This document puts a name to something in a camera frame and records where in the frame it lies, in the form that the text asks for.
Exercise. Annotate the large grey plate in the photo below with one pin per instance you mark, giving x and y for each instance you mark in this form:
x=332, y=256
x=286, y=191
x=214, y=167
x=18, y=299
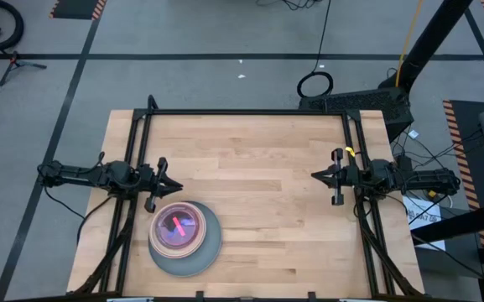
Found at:
x=208, y=251

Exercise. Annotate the black floor beam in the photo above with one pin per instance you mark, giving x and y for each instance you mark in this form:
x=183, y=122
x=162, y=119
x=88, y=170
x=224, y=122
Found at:
x=451, y=224

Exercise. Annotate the white paper tag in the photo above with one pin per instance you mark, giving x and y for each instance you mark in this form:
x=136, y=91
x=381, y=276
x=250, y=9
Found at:
x=413, y=134

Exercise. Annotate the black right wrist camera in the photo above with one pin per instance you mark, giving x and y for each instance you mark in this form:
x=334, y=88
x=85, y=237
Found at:
x=352, y=173

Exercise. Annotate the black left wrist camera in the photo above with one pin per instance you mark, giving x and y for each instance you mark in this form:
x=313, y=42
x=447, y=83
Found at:
x=146, y=173

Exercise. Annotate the yellow tape tag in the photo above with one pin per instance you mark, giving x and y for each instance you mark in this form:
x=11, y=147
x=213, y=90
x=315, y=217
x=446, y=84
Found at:
x=350, y=152

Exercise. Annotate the white paper sheet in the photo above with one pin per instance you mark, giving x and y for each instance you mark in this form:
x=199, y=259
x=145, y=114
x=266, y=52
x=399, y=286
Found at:
x=424, y=218

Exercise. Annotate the small black tripod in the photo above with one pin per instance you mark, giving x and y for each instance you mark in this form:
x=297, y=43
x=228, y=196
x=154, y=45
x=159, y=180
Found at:
x=17, y=65

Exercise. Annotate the black table frame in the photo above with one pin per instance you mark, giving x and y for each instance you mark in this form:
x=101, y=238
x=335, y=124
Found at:
x=246, y=112

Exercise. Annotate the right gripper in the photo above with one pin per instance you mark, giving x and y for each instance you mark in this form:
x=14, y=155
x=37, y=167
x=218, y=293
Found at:
x=338, y=197

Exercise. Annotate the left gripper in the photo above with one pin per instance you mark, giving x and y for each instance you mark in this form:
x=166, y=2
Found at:
x=157, y=186

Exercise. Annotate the black power adapter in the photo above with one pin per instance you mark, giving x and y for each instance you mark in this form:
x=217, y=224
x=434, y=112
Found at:
x=404, y=162

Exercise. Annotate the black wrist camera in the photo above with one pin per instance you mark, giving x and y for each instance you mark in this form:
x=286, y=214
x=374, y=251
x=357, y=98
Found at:
x=146, y=173
x=352, y=173

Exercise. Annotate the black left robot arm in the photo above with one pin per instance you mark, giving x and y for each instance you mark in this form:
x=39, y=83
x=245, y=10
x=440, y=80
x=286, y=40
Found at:
x=74, y=174

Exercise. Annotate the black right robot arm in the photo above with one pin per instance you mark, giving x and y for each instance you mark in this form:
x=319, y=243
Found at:
x=426, y=180

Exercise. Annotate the black stand pole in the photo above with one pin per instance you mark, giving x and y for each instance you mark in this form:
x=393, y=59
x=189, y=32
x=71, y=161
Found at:
x=430, y=42

